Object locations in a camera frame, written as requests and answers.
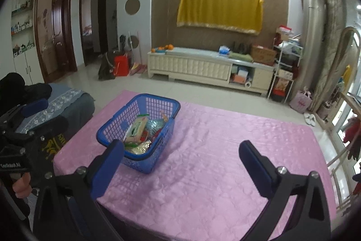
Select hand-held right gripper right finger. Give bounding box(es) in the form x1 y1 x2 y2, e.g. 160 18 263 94
238 140 332 241

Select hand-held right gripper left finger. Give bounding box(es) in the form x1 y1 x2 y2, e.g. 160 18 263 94
34 139 125 241

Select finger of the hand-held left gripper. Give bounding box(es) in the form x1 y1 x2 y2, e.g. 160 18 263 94
6 116 69 157
0 98 48 136

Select clear yellow biscuit packet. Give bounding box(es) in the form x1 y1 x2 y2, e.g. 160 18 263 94
124 140 153 155

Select green cracker packet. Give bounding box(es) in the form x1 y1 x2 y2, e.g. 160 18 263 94
123 114 150 144

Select red snack packet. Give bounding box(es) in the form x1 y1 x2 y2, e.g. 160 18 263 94
141 129 162 143

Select blue plastic basket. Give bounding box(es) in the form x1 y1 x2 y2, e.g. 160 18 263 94
96 93 181 174

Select light blue snack packet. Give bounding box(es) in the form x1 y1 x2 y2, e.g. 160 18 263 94
147 119 167 131

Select person's left hand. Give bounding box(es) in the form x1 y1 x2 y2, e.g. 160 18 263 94
13 174 32 191

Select black clothes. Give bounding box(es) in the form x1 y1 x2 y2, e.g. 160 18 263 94
0 73 53 114

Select black cloth with yellow print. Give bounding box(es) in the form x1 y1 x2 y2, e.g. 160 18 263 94
39 132 68 162

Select sofa with grey blue cover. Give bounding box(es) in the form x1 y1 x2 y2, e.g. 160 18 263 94
15 83 96 145

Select white shelf cabinet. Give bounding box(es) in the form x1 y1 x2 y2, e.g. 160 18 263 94
11 0 44 83

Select pink tablecloth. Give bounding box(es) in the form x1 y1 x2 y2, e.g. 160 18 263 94
53 90 337 233

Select dark wooden door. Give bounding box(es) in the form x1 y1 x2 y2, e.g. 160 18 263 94
33 0 78 83

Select pink bag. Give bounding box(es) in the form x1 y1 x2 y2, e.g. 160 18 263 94
290 90 313 113

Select black bag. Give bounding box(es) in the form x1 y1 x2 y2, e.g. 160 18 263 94
98 51 116 80

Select red printed gift box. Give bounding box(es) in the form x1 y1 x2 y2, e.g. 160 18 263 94
273 77 292 102

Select red bag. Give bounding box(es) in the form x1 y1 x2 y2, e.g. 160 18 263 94
113 53 131 77

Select broom with pink head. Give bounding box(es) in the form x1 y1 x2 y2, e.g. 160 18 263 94
130 31 147 75

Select red hanging clothes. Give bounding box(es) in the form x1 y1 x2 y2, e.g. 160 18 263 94
342 117 361 161

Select white metal rack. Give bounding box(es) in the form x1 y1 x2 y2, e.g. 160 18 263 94
267 38 303 103

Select green cushion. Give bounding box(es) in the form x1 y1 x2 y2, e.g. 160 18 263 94
229 51 254 63

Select brown cardboard box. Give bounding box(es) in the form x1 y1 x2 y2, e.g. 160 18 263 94
251 45 277 66

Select white television cabinet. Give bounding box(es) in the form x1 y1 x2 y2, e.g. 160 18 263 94
147 47 275 96

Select yellow hanging item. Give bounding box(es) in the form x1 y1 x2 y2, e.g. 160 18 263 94
342 64 352 83

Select red and white box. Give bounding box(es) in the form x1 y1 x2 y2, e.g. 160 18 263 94
276 26 294 41

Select standing air conditioner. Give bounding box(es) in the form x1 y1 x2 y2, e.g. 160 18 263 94
302 0 328 95

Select patterned beige curtain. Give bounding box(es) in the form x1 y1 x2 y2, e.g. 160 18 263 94
312 0 346 112

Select yellow cloth cover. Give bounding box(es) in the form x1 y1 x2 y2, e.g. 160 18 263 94
177 0 264 36

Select cream arched chair back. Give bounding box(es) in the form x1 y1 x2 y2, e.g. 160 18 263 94
337 26 361 89

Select white handled mop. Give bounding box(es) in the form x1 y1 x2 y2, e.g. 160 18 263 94
127 30 136 66

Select dark wooden doorway frame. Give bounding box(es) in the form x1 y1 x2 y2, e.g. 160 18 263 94
79 0 109 66

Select cream wooden chair frame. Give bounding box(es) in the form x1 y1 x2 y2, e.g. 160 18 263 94
326 91 361 210

